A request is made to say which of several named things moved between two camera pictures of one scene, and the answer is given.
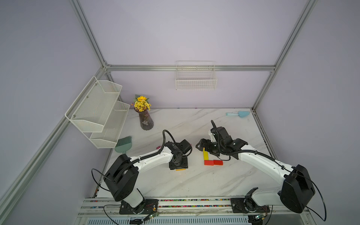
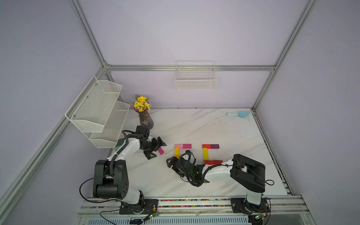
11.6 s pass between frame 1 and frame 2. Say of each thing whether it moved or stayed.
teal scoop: stayed
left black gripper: moved
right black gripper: moved
